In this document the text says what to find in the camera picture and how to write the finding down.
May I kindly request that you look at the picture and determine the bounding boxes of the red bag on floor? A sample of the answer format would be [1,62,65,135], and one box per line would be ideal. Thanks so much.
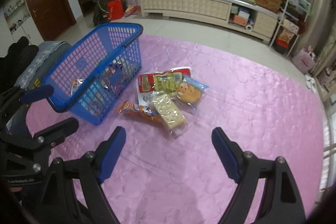
[107,0,124,20]

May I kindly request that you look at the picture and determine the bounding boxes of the grey lace cushion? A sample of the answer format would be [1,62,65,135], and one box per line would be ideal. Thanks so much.
[6,41,71,138]

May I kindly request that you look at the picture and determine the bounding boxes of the pink gift bag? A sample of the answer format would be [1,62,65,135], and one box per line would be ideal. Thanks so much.
[292,46,316,74]

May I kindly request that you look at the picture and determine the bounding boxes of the blue plastic basket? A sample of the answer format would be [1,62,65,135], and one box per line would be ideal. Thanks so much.
[43,23,143,125]

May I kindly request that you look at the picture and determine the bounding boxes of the white metal shelf rack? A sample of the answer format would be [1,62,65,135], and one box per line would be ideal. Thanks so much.
[269,0,311,57]

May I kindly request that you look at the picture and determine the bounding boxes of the orange bun snack packet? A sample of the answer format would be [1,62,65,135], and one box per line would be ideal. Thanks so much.
[175,75,209,110]

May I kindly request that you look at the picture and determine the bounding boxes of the brown cardboard box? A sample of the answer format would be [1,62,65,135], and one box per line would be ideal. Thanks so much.
[255,0,282,13]

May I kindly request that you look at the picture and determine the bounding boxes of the cream TV cabinet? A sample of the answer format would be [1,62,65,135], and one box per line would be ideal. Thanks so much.
[140,0,278,44]

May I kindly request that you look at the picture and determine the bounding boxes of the red pickle snack pouch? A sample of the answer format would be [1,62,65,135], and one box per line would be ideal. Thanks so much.
[137,67,191,106]

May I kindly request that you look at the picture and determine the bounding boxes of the orange striped snack bar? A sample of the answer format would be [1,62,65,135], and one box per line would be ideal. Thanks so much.
[117,101,161,122]

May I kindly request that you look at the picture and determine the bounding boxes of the white slippers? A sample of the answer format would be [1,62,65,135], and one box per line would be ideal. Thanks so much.
[304,74,317,94]

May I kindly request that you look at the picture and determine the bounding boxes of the large cracker pack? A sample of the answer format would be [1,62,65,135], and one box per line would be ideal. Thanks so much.
[151,93,186,136]

